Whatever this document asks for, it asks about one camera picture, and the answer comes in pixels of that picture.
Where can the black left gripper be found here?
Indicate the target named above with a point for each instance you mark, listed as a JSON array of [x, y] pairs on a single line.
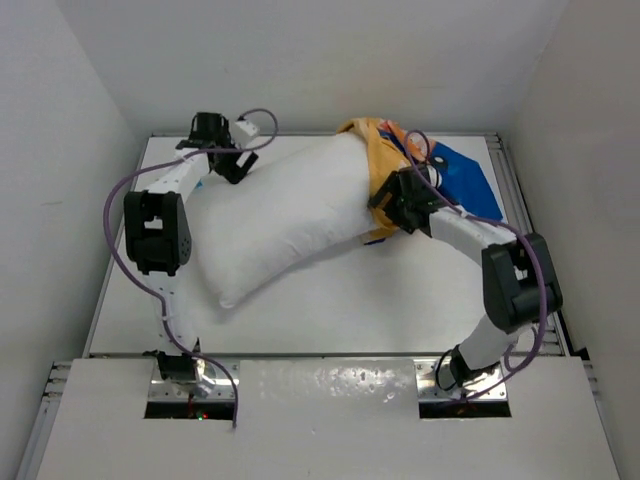
[[234, 174]]

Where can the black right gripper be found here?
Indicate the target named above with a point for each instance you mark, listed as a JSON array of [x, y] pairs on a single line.
[[393, 184]]

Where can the yellow blue printed pillowcase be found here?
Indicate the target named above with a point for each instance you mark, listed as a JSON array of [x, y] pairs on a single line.
[[463, 180]]

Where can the white pillow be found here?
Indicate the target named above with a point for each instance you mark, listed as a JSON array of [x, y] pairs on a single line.
[[282, 213]]

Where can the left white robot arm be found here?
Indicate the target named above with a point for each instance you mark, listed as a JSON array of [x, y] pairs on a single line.
[[158, 239]]

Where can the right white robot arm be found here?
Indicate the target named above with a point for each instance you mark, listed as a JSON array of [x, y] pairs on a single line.
[[520, 286]]

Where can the white front cover board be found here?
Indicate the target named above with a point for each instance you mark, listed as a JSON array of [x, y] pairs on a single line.
[[326, 420]]

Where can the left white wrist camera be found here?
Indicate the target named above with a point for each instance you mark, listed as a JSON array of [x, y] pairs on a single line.
[[243, 132]]

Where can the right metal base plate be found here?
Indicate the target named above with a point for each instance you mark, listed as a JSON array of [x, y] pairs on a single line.
[[438, 386]]

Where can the metal base plate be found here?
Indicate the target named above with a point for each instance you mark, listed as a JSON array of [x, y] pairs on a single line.
[[438, 386], [209, 384]]

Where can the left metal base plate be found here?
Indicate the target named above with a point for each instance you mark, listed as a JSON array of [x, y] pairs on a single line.
[[209, 384]]

